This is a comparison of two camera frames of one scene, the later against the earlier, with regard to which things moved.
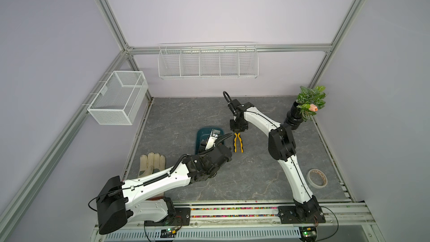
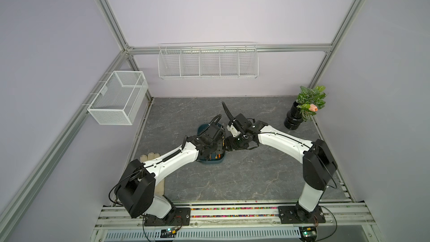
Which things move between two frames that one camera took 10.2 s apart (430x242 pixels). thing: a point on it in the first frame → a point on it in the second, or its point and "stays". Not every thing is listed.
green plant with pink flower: x=309 y=100 stays
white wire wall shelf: x=211 y=60 stays
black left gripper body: x=202 y=152 → x=214 y=146
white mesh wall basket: x=120 y=98 stays
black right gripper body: x=237 y=125 → x=235 y=142
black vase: x=294 y=117 stays
